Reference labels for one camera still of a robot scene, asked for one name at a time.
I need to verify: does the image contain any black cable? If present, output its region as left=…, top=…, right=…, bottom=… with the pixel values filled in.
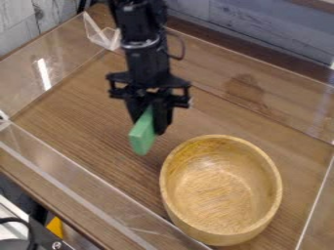
left=162, top=28, right=186, bottom=62

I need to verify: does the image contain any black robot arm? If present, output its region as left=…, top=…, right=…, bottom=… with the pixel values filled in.
left=105, top=0, right=192, bottom=135

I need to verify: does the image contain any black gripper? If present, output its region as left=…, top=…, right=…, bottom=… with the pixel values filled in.
left=105, top=42, right=190, bottom=136

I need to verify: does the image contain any brown wooden bowl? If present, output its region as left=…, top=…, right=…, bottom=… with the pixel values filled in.
left=158, top=135, right=283, bottom=246

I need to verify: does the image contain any clear acrylic enclosure wall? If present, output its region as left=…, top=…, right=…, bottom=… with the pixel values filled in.
left=0, top=111, right=210, bottom=250

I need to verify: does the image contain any green rectangular block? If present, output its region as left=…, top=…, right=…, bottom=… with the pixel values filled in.
left=128, top=107, right=156, bottom=155

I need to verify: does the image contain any clear acrylic corner bracket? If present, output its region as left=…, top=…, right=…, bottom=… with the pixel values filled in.
left=82, top=13, right=121, bottom=51

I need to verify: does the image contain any yellow black device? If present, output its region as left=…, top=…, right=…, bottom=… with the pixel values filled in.
left=25, top=216, right=76, bottom=250

